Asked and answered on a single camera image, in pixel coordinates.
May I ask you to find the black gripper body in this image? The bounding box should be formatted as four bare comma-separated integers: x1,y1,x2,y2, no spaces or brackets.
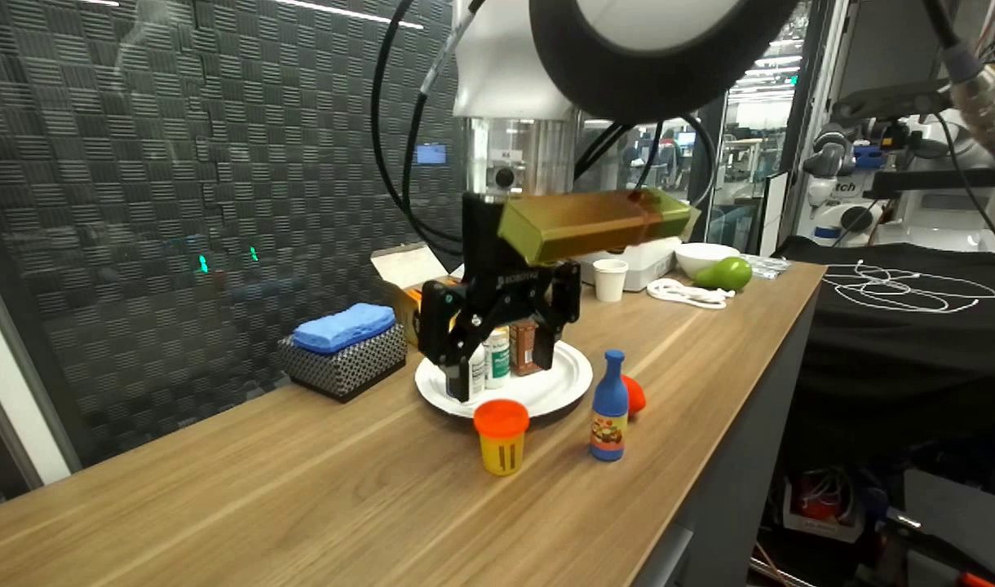
461,193,573,315

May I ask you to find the red toy strawberry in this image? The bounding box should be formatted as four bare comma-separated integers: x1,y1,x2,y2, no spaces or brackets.
621,373,649,422

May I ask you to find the blue toy bottle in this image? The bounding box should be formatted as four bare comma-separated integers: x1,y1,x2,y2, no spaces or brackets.
587,344,633,466

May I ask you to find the yellow tub orange lid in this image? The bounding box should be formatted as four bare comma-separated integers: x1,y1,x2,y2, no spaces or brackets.
471,399,535,480

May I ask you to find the white paper plate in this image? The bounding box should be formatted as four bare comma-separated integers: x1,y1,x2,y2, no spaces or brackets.
410,331,598,426

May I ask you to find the white paper cup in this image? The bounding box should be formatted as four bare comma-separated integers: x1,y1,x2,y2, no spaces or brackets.
589,254,633,307

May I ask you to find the open yellow cardboard box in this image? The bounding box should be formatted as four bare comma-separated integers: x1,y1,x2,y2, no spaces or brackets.
368,239,466,344

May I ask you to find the blue folded cloth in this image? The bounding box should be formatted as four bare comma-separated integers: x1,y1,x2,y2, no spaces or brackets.
291,300,398,360

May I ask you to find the white planter appliance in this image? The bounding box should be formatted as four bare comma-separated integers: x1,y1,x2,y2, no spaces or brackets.
577,230,686,292

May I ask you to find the blue sponge on grey box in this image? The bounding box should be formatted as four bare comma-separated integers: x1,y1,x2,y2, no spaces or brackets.
277,323,410,403

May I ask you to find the white bowl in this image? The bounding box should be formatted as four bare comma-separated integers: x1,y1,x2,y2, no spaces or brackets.
672,239,743,279

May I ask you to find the clear plastic bag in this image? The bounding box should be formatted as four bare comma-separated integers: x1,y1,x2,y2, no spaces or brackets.
738,252,791,279

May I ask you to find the red white box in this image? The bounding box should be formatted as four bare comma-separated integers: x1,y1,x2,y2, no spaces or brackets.
783,466,865,541

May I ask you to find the black table cover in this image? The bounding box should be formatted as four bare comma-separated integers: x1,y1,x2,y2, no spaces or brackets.
777,230,995,436

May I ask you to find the black monitor panel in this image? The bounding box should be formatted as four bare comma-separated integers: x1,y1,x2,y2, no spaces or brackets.
835,0,954,118

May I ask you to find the white rope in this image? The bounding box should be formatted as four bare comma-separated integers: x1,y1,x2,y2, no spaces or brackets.
647,275,734,312

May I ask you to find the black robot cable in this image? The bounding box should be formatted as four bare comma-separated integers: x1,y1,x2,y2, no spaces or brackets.
368,0,490,261

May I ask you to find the black metal post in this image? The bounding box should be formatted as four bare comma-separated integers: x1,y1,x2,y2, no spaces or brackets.
689,101,740,244

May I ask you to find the thin white cable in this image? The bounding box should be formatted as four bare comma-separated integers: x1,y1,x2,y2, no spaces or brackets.
822,259,995,319

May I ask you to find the grey cable metal connector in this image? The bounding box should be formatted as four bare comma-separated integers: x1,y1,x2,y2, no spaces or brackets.
921,0,995,161

